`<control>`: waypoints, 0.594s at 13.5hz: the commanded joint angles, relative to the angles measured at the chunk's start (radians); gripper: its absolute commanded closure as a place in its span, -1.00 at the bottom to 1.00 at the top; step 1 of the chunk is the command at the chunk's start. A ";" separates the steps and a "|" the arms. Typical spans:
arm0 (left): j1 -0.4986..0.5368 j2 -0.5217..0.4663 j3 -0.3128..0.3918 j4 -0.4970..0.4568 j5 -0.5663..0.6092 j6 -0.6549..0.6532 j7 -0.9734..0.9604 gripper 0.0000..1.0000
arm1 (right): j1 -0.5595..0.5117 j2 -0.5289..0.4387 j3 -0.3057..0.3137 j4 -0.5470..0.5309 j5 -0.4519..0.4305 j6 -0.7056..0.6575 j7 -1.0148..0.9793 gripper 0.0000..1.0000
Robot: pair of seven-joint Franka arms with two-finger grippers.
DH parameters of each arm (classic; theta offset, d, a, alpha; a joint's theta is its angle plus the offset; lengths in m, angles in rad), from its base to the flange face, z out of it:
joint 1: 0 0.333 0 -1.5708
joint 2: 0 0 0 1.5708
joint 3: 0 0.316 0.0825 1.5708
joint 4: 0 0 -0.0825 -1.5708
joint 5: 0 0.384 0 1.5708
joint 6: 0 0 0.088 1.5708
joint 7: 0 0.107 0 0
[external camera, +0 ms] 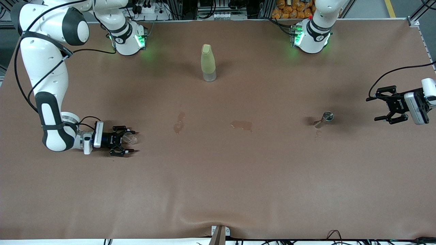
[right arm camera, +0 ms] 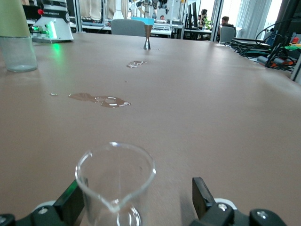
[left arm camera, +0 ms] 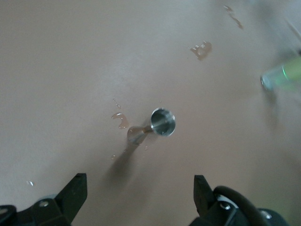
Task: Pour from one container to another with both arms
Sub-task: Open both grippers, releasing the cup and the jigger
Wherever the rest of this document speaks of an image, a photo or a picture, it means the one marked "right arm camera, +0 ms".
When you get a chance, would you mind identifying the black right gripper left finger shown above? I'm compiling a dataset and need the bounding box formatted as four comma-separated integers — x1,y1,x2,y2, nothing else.
30,180,86,226

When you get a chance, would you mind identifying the green bottle with glass base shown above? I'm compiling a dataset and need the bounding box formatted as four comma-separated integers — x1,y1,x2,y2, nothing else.
0,0,39,73

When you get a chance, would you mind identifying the grey office chair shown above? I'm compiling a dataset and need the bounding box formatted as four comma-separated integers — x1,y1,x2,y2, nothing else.
219,26,237,44
111,19,146,37

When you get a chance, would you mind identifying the seated person dark hair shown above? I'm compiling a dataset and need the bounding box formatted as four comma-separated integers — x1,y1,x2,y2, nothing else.
221,16,235,28

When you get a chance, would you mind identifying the clear glass beaker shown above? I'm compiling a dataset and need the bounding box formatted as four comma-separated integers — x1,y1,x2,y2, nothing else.
75,141,157,226

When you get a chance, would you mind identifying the elongated liquid puddle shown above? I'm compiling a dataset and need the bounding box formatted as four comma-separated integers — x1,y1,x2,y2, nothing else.
68,92,132,109

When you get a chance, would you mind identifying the black computer monitor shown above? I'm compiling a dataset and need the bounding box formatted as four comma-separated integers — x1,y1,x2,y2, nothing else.
186,0,198,30

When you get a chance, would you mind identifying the steel double jigger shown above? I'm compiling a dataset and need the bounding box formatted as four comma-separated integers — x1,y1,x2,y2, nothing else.
143,25,152,50

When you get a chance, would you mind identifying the black cable bundle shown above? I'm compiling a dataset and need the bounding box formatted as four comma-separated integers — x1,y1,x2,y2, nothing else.
231,17,301,72

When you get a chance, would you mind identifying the small liquid puddle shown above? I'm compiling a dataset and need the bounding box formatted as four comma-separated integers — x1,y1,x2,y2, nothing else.
126,60,148,69

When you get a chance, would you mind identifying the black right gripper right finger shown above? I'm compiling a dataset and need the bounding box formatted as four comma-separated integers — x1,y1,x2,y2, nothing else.
191,177,236,226

